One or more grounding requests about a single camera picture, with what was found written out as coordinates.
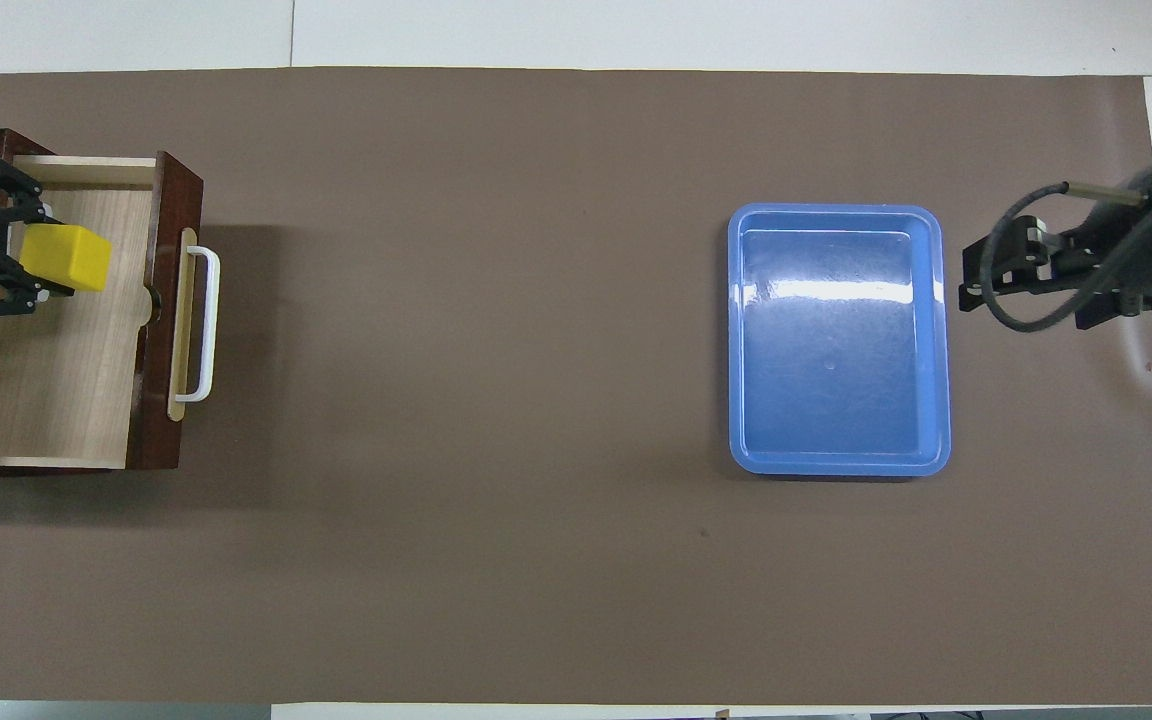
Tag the wooden drawer with dark front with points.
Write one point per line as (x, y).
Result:
(66, 380)

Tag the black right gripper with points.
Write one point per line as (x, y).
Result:
(1126, 270)

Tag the yellow cube block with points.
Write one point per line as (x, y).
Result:
(66, 258)

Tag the brown paper table mat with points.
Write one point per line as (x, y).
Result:
(536, 400)

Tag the blue plastic tray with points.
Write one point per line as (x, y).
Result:
(836, 400)

